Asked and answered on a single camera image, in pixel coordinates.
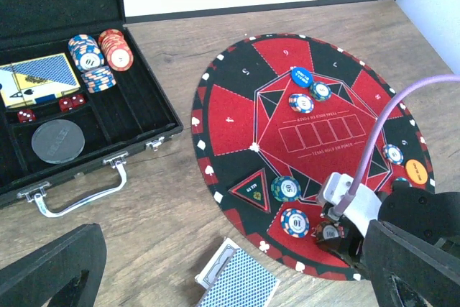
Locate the triangular all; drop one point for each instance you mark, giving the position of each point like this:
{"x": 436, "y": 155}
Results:
{"x": 254, "y": 191}

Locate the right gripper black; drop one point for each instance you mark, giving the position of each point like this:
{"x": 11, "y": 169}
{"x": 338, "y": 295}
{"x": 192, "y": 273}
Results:
{"x": 350, "y": 250}

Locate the blue white chip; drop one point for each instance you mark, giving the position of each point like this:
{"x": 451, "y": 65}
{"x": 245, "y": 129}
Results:
{"x": 295, "y": 223}
{"x": 393, "y": 154}
{"x": 301, "y": 103}

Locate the red die pair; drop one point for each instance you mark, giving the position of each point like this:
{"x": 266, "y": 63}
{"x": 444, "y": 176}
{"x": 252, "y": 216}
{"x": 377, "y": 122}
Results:
{"x": 71, "y": 102}

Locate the black poker case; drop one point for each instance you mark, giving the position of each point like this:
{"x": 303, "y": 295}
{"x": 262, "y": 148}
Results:
{"x": 119, "y": 120}

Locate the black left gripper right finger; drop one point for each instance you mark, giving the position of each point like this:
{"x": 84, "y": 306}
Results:
{"x": 407, "y": 271}

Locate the silver case handle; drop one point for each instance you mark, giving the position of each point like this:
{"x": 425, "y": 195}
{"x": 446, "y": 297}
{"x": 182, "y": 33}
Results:
{"x": 37, "y": 194}

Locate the blue white chips in case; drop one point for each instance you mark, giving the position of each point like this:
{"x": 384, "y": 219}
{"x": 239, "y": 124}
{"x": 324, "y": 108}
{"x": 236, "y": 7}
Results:
{"x": 89, "y": 60}

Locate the round red black poker mat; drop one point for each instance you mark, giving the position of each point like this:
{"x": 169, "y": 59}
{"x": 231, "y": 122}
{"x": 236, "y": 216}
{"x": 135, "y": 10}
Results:
{"x": 242, "y": 122}

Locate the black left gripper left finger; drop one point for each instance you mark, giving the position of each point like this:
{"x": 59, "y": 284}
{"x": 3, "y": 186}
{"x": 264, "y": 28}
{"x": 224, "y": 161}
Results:
{"x": 64, "y": 272}

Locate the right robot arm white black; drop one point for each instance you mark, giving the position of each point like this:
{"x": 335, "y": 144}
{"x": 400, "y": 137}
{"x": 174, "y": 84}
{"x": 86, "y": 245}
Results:
{"x": 434, "y": 218}

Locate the white card box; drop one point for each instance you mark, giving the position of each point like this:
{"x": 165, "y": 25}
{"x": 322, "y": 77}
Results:
{"x": 208, "y": 274}

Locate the card deck in case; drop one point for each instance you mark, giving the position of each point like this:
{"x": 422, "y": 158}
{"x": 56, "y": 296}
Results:
{"x": 38, "y": 80}

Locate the blue small blind button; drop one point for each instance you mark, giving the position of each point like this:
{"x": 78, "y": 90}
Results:
{"x": 302, "y": 77}

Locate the orange chips in case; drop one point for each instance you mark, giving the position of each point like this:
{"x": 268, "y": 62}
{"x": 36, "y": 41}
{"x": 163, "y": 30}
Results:
{"x": 116, "y": 50}

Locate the clear dealer button in case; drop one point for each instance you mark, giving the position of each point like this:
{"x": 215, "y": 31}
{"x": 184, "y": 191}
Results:
{"x": 58, "y": 141}

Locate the orange round button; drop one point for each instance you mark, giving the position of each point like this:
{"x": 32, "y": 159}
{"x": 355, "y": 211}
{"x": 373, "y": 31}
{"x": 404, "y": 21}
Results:
{"x": 416, "y": 172}

